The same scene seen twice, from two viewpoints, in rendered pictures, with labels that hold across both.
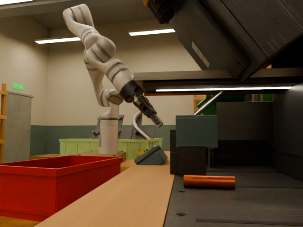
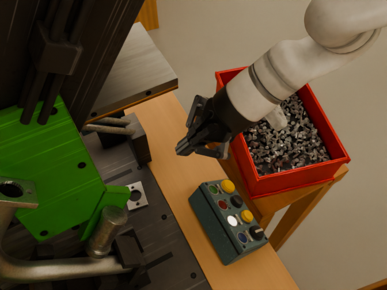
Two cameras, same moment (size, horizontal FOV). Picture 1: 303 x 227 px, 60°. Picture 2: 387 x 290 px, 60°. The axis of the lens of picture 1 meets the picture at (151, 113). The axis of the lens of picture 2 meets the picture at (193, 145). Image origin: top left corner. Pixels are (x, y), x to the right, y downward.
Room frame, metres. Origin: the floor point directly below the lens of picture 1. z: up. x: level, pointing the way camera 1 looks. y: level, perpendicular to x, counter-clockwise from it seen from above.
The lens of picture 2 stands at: (1.05, -0.18, 1.55)
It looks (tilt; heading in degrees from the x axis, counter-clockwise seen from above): 59 degrees down; 145
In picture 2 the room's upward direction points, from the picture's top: straight up
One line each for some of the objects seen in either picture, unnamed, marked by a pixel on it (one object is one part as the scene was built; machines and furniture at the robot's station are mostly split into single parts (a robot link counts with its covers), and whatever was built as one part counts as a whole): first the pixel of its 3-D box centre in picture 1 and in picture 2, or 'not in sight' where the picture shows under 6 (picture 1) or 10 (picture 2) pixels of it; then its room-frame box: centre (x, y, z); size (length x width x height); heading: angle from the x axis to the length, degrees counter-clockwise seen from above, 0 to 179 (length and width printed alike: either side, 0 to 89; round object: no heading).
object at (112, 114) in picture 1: (109, 105); not in sight; (1.35, 0.22, 1.14); 0.09 x 0.09 x 0.17; 74
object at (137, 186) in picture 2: not in sight; (135, 195); (0.76, -0.12, 0.90); 0.06 x 0.04 x 0.01; 165
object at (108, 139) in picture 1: (108, 136); not in sight; (1.35, 0.22, 0.98); 0.09 x 0.09 x 0.17; 86
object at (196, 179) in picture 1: (208, 181); not in sight; (0.48, -0.10, 0.91); 0.09 x 0.02 x 0.02; 79
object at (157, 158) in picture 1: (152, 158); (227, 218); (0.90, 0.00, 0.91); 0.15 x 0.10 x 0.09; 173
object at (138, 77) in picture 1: (221, 83); (52, 93); (0.61, -0.16, 1.11); 0.39 x 0.16 x 0.03; 83
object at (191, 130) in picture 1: (196, 145); (103, 124); (0.61, -0.10, 0.97); 0.10 x 0.02 x 0.14; 83
